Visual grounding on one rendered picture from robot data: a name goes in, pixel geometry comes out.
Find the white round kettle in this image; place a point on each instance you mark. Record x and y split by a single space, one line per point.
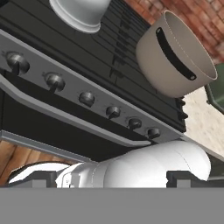
80 13

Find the black and grey stove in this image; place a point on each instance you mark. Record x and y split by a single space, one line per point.
87 49

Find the dark green container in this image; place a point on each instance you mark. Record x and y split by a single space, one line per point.
218 93

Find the dark round stove knob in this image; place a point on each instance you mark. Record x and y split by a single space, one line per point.
17 62
134 123
113 111
87 98
55 82
153 133

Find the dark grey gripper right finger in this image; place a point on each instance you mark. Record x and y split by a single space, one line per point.
178 178

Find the black oven door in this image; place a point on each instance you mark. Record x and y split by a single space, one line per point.
43 128

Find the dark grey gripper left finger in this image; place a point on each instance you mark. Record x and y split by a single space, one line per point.
40 178

